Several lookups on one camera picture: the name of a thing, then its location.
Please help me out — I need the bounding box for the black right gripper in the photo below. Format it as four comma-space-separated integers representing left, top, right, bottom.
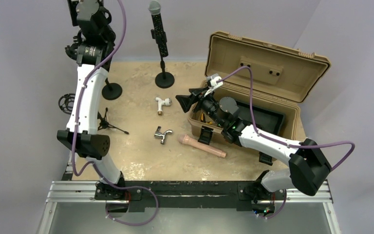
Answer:
176, 85, 225, 127

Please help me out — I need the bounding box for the white plastic faucet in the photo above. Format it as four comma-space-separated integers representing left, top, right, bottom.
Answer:
155, 97, 172, 116

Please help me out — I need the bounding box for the pink rose-gold microphone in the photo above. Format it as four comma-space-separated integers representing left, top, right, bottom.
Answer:
177, 134, 226, 158

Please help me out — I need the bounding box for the black speckled microphone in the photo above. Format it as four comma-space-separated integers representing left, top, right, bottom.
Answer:
148, 0, 168, 58

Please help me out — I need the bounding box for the black tripod microphone stand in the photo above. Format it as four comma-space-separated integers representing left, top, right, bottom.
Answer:
58, 93, 129, 135

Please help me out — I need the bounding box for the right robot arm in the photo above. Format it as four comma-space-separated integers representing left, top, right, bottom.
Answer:
175, 88, 332, 198

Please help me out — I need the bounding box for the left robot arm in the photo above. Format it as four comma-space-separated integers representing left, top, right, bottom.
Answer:
56, 0, 126, 199

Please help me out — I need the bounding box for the black round-base stand centre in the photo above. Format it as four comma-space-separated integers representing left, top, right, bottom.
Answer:
150, 29, 176, 89

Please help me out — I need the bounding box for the black round-base stand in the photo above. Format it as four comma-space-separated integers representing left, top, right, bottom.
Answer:
65, 32, 124, 101
150, 29, 176, 89

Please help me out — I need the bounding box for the black round-base stand left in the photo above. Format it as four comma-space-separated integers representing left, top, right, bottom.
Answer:
65, 32, 124, 101

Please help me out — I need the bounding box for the yellow black tool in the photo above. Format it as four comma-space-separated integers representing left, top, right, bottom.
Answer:
200, 113, 213, 124

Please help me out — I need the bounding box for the chrome metal faucet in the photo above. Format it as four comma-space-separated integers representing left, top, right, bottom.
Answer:
154, 126, 173, 144

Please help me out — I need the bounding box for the tan plastic tool case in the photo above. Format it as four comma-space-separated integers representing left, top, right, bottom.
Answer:
205, 31, 331, 140

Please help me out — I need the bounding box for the black tray in case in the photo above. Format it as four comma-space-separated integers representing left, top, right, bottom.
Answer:
237, 101, 286, 135

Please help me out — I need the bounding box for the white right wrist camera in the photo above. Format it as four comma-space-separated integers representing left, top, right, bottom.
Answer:
204, 74, 224, 97

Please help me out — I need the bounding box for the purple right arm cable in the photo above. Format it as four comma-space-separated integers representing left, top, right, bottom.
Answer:
219, 65, 356, 172

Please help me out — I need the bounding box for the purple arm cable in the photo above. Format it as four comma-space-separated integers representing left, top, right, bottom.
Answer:
219, 65, 356, 172
71, 0, 159, 227

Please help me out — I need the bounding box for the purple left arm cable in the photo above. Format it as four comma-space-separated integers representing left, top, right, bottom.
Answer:
71, 0, 159, 227

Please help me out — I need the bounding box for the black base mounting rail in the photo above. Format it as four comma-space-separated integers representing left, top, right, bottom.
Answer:
94, 181, 284, 214

